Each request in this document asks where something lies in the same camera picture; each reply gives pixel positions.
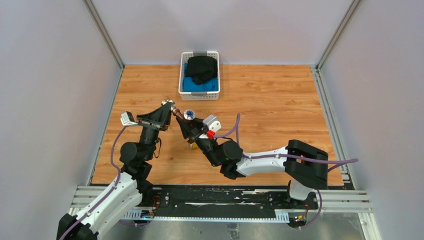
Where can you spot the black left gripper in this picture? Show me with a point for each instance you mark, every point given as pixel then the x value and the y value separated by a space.
pixel 160 118

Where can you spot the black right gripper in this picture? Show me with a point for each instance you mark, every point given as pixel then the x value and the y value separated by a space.
pixel 191 128

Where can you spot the brown faucet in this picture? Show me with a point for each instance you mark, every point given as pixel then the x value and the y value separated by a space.
pixel 187 115

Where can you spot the silver pipe fitting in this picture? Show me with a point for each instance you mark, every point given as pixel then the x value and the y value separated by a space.
pixel 171 104

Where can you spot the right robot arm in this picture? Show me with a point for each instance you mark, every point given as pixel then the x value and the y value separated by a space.
pixel 306 164

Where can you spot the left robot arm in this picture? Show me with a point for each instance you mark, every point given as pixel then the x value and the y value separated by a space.
pixel 130 185

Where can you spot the blue cloth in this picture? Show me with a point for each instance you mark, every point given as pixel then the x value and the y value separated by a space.
pixel 188 85

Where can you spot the white plastic basket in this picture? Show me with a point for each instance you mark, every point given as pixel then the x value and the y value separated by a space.
pixel 197 96

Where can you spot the black cloth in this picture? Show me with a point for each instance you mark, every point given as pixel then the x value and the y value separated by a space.
pixel 201 68

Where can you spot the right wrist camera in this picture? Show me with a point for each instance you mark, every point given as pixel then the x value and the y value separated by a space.
pixel 212 123

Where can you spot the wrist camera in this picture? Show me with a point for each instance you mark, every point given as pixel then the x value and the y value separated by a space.
pixel 127 119
pixel 212 123

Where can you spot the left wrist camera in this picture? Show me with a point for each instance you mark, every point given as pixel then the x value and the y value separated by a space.
pixel 127 119

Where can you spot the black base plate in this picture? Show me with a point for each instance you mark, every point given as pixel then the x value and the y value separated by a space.
pixel 225 201

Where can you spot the aluminium frame rail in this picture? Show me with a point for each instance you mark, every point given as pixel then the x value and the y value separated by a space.
pixel 330 201

